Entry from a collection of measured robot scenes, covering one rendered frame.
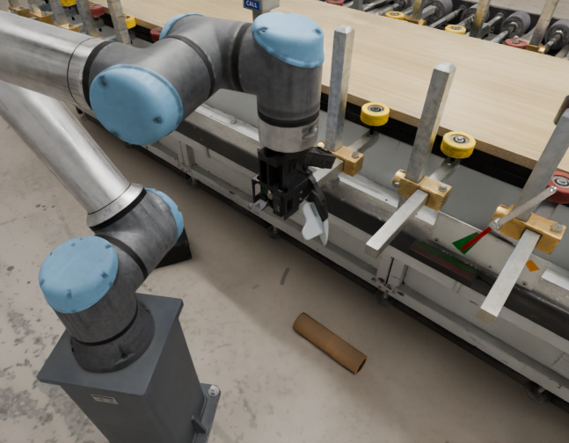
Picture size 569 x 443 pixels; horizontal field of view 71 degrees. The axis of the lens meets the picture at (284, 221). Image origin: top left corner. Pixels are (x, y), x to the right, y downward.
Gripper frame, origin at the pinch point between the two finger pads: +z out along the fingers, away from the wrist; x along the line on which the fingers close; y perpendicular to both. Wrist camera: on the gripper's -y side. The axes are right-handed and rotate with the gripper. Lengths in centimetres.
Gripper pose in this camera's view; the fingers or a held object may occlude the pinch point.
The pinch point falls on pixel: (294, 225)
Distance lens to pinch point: 76.6
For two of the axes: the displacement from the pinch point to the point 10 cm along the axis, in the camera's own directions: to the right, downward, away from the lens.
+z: 0.0, 7.2, 6.9
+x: 7.8, 4.4, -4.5
